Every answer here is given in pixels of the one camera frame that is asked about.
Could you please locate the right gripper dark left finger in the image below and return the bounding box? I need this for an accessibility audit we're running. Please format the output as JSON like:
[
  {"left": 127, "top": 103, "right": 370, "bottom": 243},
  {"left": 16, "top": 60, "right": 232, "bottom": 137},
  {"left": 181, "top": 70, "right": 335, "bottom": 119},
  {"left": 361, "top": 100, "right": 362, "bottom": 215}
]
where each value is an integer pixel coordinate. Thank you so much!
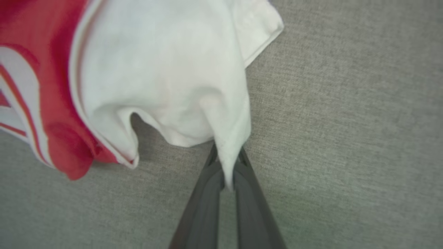
[{"left": 169, "top": 144, "right": 226, "bottom": 249}]

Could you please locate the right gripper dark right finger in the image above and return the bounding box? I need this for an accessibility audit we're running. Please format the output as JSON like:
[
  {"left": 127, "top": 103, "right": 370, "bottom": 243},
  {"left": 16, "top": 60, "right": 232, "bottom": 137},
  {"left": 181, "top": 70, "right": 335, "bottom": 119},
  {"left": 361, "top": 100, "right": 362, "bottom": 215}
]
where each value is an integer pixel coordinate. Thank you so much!
[{"left": 233, "top": 148, "right": 288, "bottom": 249}]

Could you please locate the red and white basketball jersey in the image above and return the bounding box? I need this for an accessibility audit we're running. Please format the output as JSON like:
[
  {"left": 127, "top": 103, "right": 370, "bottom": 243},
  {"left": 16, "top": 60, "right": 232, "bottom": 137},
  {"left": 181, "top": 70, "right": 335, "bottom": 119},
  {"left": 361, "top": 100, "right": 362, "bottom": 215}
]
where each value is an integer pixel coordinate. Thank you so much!
[{"left": 0, "top": 0, "right": 285, "bottom": 191}]

